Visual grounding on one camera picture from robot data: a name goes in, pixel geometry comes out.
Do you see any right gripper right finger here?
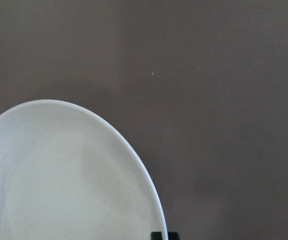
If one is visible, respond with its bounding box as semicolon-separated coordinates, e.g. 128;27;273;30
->
167;232;180;240

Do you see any cream round plate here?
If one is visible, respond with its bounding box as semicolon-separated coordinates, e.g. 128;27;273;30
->
0;100;168;240

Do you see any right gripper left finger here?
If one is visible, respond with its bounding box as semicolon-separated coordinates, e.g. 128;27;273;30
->
150;231;163;240

